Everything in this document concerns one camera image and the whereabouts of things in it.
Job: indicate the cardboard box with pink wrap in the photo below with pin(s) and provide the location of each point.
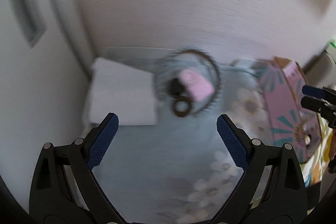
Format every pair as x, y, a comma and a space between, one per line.
281, 82

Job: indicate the green striped blanket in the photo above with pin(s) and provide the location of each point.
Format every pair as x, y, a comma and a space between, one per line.
316, 166

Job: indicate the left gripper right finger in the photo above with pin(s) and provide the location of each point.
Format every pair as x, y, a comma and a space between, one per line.
271, 188

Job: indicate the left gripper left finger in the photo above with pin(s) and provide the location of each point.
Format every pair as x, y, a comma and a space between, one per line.
64, 189

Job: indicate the small black cap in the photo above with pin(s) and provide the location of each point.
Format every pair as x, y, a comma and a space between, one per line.
175, 88

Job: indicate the green tissue pack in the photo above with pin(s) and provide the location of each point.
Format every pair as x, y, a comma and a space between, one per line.
331, 46

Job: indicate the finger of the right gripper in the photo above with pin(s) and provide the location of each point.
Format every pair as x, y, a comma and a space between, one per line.
314, 104
313, 92

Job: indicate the floral blue mat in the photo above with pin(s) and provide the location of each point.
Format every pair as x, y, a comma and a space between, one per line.
178, 170

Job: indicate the white cloth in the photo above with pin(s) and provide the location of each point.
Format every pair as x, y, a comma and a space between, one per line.
122, 90

